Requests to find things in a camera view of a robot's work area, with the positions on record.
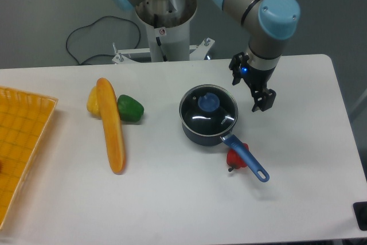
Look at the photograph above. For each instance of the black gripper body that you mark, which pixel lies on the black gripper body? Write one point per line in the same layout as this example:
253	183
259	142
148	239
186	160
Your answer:
253	70

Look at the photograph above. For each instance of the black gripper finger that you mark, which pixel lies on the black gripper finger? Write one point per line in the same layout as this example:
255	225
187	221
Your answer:
256	94
267	99

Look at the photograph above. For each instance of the glass lid with blue knob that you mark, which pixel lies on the glass lid with blue knob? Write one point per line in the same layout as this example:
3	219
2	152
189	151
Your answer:
208	110

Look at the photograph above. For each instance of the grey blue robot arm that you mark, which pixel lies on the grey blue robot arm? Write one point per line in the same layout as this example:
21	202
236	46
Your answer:
270	23

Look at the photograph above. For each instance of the dark blue saucepan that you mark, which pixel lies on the dark blue saucepan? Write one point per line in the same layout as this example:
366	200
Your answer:
234	143

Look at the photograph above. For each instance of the red bell pepper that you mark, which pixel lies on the red bell pepper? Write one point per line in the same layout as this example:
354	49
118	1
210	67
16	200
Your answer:
234	161

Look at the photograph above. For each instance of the green bell pepper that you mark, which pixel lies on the green bell pepper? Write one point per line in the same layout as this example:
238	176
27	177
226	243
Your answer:
130	110

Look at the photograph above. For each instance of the black object at table edge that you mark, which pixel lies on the black object at table edge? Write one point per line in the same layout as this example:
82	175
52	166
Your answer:
360	211

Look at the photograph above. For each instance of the long orange baguette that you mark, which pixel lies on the long orange baguette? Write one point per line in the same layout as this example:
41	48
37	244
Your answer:
112	125

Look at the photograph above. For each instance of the yellow bell pepper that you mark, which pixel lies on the yellow bell pepper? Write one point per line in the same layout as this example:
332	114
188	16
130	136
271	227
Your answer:
92	103

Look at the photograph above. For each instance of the yellow woven basket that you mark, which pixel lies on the yellow woven basket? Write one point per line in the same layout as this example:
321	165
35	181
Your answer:
24	119

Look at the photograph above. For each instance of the white pedestal base frame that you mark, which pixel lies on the white pedestal base frame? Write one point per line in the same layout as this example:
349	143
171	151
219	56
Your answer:
142	55

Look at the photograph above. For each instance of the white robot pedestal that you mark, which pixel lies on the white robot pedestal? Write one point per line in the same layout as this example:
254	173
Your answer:
167	23

